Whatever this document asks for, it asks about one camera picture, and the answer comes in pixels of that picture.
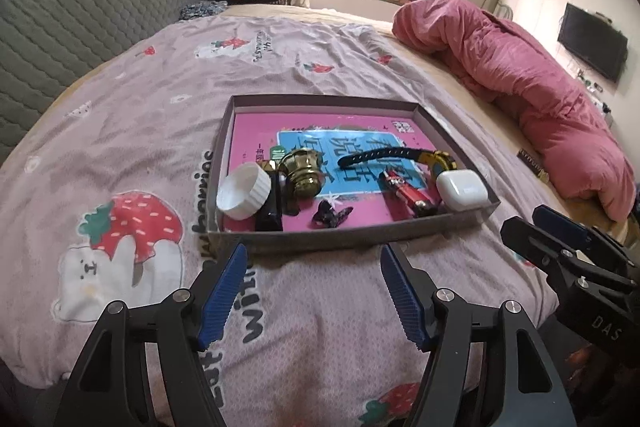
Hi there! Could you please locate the white earbuds case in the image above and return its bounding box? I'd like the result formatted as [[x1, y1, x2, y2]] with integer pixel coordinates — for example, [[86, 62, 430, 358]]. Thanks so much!
[[436, 169, 489, 211]]

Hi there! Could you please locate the yellow black wrist watch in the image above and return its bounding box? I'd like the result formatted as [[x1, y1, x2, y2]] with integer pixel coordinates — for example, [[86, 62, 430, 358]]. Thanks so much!
[[337, 146, 458, 178]]

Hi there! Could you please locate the grey quilted headboard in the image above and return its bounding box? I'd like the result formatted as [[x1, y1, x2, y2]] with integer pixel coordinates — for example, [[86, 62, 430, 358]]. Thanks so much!
[[1, 0, 202, 158]]

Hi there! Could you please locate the pink strawberry print bedsheet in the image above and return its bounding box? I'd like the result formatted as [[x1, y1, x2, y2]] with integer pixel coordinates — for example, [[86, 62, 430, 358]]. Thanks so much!
[[1, 16, 558, 426]]

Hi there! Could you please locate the black wall television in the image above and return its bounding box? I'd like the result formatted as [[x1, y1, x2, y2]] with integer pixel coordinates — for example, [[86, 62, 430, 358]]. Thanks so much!
[[558, 3, 628, 82]]

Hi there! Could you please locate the black gold lighter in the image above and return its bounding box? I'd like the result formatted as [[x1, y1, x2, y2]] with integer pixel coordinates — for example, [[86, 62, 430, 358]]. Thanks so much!
[[258, 160, 278, 172]]

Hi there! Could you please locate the black hair clip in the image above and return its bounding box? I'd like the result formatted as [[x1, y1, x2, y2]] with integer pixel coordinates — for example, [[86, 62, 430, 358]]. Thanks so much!
[[311, 199, 354, 229]]

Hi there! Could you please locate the grey shallow cardboard box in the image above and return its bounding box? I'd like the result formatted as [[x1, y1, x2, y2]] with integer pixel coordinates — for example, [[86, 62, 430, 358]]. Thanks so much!
[[203, 94, 499, 255]]

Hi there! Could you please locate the pink book blue title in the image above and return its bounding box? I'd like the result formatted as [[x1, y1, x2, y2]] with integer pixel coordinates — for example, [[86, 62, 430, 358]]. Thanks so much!
[[227, 112, 440, 232]]

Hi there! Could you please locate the pink rumpled quilt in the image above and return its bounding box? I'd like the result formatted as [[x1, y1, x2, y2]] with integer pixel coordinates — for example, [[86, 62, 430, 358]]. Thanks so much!
[[392, 0, 636, 222]]

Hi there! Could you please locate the white pill bottle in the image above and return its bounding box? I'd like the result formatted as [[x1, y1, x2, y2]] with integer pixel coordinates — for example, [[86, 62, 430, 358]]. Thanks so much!
[[255, 171, 283, 232]]

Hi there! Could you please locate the white plastic jar lid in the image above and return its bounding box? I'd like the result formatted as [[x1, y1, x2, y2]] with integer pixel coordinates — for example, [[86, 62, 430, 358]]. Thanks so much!
[[216, 162, 271, 221]]

